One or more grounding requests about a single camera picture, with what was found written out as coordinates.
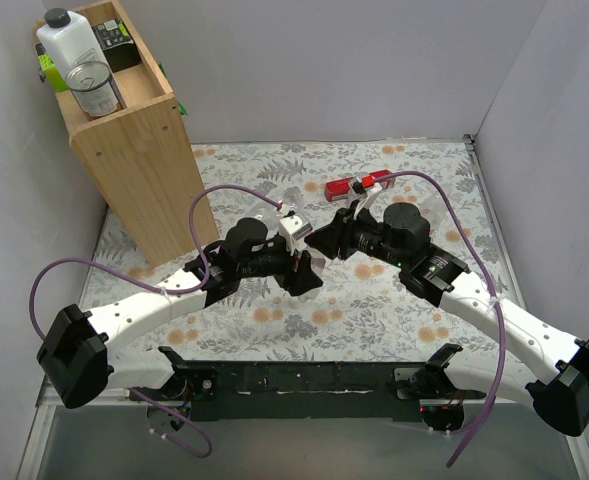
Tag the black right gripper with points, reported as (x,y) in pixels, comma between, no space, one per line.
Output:
(344,235)

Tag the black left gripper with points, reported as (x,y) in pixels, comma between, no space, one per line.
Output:
(293,267)

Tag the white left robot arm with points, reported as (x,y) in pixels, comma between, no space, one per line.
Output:
(83,353)

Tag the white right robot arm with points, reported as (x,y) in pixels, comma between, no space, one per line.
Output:
(556,381)

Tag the clear bottle with white cap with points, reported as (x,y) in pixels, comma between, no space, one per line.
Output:
(291,199)

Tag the red rectangular box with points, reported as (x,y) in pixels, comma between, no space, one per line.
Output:
(338,189)

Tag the floral patterned table mat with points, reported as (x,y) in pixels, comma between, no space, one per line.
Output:
(363,313)

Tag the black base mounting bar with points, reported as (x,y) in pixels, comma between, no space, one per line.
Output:
(212,391)

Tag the wooden shelf box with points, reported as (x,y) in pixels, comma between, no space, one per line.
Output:
(140,158)

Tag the metal tin can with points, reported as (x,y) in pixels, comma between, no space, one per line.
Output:
(92,85)

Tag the black electronic device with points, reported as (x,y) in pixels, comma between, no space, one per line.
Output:
(117,45)

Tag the green object behind shelf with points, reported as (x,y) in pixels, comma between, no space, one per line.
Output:
(48,71)

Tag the white jug with grey cap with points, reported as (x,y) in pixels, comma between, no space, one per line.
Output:
(69,40)

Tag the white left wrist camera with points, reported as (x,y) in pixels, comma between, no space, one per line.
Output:
(294,228)

